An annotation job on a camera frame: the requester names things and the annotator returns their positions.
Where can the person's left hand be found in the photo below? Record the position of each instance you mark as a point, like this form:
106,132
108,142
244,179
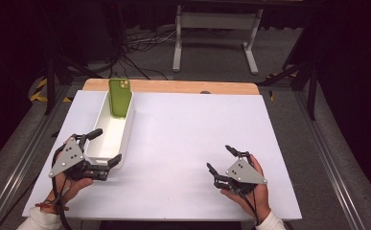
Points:
76,188

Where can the black metal stand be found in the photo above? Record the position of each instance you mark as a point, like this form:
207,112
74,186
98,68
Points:
311,86
50,83

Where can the red wristband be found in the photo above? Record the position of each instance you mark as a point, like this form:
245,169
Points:
47,203

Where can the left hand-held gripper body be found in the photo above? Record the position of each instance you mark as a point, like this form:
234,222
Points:
69,158

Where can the aluminium floor rail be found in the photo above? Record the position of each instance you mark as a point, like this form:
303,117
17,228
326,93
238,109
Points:
343,172
17,169

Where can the yellow black floor tape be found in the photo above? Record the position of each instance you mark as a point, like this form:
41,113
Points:
41,92

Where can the white metal desk frame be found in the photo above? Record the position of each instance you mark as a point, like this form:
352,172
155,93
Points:
216,20

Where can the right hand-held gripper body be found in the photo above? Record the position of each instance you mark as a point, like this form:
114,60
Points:
244,172

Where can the person's right hand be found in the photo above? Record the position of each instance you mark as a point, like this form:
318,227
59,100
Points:
260,196

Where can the white plastic storage box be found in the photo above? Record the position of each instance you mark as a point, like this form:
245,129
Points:
109,137

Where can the green phone case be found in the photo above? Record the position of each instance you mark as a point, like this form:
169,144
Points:
120,99

